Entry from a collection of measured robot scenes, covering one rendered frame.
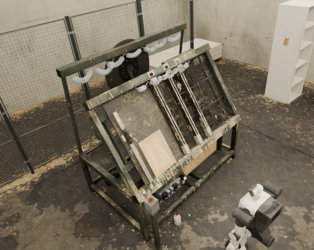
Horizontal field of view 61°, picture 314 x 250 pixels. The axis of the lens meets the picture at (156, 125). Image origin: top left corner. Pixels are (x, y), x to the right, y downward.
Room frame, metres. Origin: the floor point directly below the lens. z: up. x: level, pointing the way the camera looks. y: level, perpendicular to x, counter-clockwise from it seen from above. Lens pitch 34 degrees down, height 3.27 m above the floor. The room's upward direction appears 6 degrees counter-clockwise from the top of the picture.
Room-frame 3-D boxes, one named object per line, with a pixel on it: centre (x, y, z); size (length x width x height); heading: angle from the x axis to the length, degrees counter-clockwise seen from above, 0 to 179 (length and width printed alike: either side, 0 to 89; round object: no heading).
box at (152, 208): (1.96, 0.15, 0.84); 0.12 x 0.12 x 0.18; 42
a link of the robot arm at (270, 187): (1.61, -0.98, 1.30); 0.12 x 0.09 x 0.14; 36
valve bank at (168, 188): (2.31, -0.13, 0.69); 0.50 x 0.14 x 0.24; 132
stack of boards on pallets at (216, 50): (7.61, -0.96, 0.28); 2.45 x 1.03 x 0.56; 126
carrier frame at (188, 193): (3.29, -0.06, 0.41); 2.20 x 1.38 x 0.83; 132
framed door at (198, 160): (3.18, -0.63, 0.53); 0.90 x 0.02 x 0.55; 132
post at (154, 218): (1.96, 0.15, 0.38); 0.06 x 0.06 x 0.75; 42
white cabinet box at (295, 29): (5.43, -3.06, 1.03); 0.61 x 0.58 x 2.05; 126
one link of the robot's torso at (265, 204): (1.46, -0.82, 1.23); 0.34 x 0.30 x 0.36; 126
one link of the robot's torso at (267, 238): (1.44, -0.84, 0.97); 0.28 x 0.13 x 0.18; 36
